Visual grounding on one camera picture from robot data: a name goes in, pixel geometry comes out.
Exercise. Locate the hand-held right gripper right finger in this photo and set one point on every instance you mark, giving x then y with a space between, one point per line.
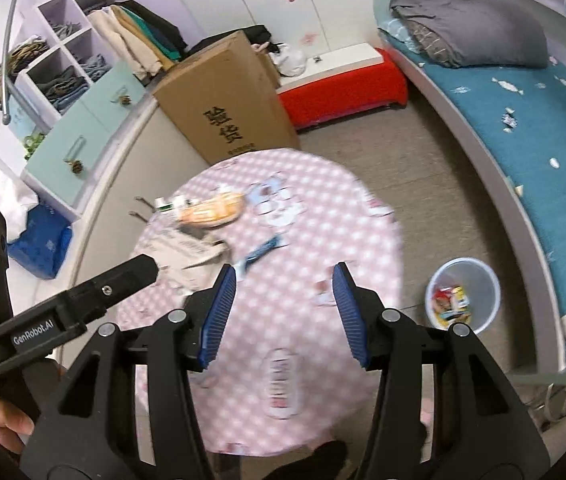
350 315

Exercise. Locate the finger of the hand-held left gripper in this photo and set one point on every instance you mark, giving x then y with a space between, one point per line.
128 275

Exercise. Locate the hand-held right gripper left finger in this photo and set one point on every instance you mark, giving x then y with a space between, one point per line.
218 320

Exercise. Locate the blue white wrapper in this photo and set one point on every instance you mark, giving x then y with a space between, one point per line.
258 252

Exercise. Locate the green white tube box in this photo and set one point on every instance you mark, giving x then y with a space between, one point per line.
170 205

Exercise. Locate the red snack packet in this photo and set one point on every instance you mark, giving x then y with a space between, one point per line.
440 301

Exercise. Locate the clear bread packet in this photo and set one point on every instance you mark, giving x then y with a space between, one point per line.
213 212

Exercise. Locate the yellow packet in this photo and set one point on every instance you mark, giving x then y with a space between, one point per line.
457 295

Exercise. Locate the light blue plastic bin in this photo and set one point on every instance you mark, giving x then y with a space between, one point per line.
483 280

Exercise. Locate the person's left hand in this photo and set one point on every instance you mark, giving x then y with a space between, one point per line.
0 422

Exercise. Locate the blue bag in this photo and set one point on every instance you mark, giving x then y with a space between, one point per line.
40 245

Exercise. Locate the white paper bag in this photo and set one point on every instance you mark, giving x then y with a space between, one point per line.
3 185

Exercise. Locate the pink checkered tablecloth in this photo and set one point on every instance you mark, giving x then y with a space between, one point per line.
313 240

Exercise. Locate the cream low cabinet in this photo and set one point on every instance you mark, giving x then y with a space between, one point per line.
123 180

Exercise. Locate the pinecone ornament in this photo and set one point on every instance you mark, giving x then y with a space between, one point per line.
77 165
124 100

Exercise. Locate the green leaf ornament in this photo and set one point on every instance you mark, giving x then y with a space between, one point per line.
34 145

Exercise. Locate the lavender stepped shelf cabinet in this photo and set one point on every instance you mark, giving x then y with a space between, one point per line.
58 147

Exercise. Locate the folded dark jeans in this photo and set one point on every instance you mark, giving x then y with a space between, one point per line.
65 85

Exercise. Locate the large cardboard box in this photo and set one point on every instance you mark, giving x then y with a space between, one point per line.
223 105

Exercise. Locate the pile of folded clothes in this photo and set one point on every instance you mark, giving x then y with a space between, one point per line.
18 57

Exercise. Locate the folded blue jeans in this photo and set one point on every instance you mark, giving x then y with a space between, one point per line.
95 66

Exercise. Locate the grey metal handrail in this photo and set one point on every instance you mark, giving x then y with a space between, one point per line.
13 50

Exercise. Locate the red ottoman bench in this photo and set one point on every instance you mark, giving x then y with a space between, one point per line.
348 92

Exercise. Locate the grey folded clothes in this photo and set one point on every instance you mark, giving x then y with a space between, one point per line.
63 28

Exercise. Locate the green hanging garment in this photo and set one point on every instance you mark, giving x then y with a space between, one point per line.
150 28

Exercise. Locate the white board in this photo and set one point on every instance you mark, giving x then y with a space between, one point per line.
333 67

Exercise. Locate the teal candy print bedsheet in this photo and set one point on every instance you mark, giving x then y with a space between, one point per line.
513 125

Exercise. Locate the black hanging coat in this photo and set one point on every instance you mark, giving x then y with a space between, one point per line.
163 21

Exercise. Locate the black cloth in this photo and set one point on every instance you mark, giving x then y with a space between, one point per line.
243 37

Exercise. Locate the white plastic bag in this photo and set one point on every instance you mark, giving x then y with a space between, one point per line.
288 58

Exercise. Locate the blue plaid pillow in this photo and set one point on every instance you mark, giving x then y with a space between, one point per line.
395 30

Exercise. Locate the grey quilt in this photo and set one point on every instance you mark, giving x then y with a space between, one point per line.
473 25

